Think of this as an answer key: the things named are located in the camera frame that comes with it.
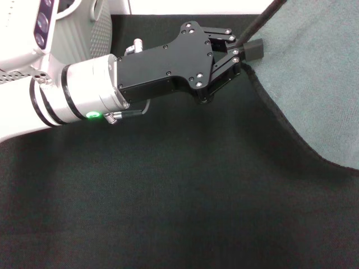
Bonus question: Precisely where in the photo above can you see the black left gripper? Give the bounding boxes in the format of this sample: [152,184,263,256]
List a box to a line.
[116,21,265,105]

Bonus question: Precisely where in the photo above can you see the yellow and grey towel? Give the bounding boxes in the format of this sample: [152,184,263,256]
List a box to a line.
[234,0,359,177]

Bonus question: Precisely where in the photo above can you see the grey perforated plastic storage box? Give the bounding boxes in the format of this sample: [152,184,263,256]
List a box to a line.
[0,0,114,85]

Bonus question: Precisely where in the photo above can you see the black tablecloth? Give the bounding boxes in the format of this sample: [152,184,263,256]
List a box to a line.
[0,13,359,269]

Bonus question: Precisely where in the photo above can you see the silver plug connector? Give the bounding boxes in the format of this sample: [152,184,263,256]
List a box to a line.
[124,38,144,56]

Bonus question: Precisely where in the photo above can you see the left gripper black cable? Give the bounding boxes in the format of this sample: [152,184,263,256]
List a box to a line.
[103,100,151,126]

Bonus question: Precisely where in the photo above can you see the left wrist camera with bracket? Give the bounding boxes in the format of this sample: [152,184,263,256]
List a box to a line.
[0,0,82,74]

